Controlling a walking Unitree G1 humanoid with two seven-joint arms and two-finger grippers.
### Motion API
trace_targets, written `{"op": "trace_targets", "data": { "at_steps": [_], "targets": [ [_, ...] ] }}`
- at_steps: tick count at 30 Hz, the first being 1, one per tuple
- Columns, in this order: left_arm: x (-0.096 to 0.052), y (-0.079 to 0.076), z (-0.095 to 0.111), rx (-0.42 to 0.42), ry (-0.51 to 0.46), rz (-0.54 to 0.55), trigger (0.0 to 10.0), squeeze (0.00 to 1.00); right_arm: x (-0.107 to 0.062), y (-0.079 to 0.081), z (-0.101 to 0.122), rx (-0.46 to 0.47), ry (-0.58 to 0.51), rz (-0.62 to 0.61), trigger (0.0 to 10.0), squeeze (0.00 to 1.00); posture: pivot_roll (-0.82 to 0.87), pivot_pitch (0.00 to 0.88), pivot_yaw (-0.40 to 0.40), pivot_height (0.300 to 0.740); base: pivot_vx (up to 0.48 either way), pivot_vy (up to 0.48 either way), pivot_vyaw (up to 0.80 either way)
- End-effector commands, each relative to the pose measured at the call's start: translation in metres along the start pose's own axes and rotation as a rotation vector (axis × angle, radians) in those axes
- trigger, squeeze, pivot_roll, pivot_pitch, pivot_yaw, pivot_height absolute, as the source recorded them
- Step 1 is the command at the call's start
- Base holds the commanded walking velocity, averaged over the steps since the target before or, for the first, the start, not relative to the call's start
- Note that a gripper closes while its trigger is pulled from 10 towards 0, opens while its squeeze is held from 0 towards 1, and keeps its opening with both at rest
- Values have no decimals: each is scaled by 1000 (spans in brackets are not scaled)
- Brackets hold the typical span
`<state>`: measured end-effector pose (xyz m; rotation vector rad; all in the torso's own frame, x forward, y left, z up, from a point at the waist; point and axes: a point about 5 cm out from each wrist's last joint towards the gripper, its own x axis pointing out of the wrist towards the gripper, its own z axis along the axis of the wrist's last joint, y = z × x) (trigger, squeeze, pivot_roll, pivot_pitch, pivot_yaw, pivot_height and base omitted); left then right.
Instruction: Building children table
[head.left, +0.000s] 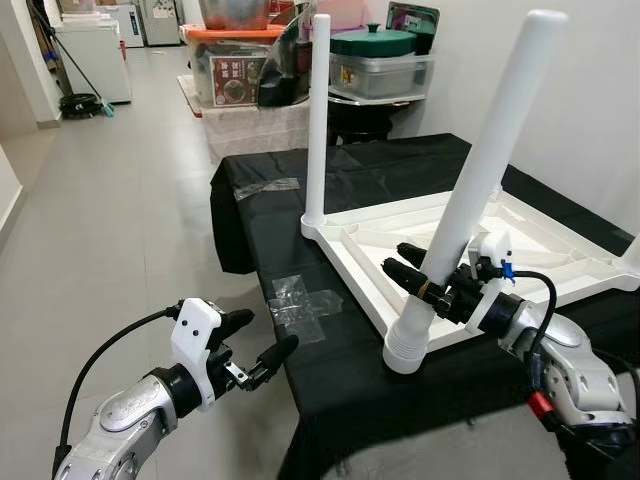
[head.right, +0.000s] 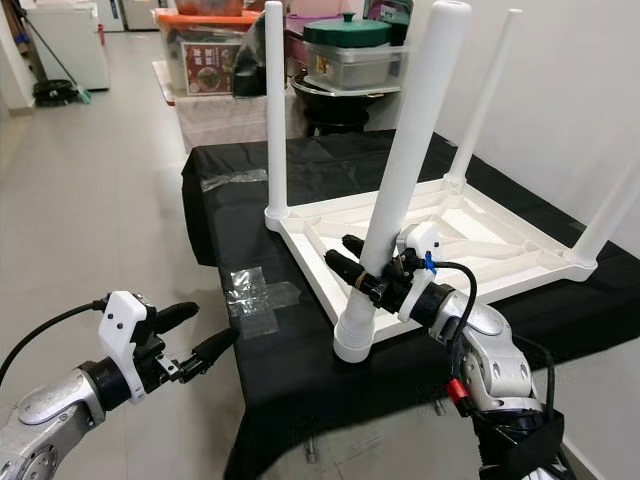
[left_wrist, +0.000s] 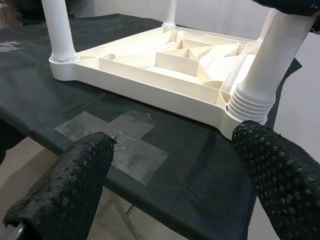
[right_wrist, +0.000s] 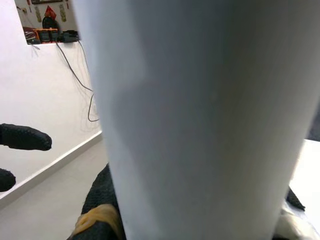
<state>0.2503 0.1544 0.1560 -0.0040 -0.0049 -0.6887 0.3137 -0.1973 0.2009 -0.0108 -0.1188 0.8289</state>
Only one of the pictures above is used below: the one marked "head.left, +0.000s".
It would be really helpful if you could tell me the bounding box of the white plastic children table top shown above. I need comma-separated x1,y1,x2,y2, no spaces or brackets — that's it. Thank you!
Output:
300,185,640,376

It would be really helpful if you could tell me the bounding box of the crumpled clear plastic bag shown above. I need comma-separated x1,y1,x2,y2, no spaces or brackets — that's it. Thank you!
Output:
265,272,346,346

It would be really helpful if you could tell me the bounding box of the black wooden stool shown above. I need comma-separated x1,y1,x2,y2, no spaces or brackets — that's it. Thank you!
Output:
333,105,401,146

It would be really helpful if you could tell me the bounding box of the black plastic table cover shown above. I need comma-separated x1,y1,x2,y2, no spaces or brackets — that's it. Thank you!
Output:
208,133,640,480

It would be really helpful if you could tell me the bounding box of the black round wok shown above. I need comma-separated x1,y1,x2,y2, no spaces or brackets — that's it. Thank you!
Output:
328,90,431,117

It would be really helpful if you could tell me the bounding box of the clear plastic container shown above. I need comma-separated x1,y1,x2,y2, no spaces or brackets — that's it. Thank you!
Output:
330,55,436,99

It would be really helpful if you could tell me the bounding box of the translucent storage box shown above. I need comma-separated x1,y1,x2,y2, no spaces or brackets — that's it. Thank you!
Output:
205,100,311,166

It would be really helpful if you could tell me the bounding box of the green pot with lid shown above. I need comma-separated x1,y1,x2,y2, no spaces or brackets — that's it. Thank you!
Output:
330,25,419,57

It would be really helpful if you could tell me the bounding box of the black plastic bag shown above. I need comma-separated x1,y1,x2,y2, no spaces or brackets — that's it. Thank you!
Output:
258,5,316,109

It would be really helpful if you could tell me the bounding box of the dark printed flat box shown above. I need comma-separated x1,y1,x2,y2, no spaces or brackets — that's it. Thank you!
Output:
385,2,441,56

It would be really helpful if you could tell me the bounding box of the brown printed carton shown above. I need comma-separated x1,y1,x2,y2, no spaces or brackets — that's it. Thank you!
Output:
210,50,263,106

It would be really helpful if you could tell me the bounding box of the mop with green head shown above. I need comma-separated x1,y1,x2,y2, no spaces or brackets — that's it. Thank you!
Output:
30,0,116,119

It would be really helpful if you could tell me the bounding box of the red and white box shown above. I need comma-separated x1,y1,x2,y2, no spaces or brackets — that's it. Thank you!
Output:
330,0,373,31

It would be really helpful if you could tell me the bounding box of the black round robot vacuum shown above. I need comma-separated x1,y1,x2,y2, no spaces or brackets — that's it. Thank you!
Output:
58,93,101,116

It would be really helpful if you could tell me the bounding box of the orange plastic tray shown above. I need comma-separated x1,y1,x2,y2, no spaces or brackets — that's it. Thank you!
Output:
180,25,286,43

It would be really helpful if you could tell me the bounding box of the white chest freezer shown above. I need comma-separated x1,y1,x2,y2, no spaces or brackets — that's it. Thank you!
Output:
55,20,133,104

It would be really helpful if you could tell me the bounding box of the large silver metal pot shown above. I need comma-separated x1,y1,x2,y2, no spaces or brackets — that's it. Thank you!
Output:
200,0,271,29

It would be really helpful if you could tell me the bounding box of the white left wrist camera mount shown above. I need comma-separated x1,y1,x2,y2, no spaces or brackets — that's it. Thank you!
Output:
168,298,226,411

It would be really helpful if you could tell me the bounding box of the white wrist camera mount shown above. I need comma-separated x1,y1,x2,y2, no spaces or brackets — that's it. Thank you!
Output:
168,298,226,411
465,230,523,336

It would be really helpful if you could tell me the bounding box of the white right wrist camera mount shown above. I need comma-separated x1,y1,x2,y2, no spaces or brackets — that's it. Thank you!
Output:
465,230,523,336

